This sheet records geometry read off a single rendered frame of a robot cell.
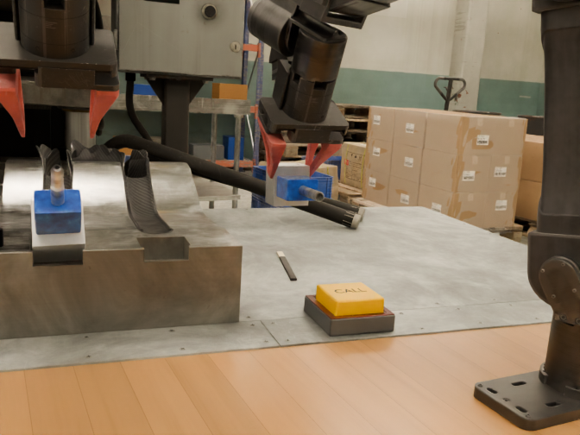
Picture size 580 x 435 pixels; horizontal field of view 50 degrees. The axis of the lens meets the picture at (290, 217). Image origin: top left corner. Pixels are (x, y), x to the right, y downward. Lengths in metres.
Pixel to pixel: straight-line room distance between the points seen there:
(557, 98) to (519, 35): 8.96
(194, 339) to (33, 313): 0.16
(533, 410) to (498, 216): 4.20
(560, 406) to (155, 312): 0.40
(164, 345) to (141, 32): 0.99
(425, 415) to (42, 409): 0.32
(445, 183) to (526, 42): 5.34
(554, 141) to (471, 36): 8.13
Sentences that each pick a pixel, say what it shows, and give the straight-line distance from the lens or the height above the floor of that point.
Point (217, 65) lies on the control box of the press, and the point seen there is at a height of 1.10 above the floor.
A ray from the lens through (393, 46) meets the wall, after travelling 8.44.
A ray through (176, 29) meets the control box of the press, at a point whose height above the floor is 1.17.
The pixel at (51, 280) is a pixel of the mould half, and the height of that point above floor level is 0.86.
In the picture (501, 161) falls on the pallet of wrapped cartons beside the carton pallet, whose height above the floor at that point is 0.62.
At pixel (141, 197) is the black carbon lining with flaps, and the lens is 0.92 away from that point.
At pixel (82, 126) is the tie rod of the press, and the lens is 1.39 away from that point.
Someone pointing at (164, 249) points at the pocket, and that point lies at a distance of 0.72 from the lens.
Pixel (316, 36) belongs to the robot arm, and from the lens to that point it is 0.74.
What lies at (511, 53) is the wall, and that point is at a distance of 9.48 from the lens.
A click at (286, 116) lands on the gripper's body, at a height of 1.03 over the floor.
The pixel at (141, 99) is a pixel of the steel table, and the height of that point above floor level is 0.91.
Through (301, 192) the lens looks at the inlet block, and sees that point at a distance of 0.79.
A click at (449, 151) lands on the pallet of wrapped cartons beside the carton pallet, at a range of 4.51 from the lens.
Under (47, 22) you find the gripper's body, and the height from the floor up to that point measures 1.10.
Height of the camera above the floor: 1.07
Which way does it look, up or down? 12 degrees down
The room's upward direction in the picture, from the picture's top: 4 degrees clockwise
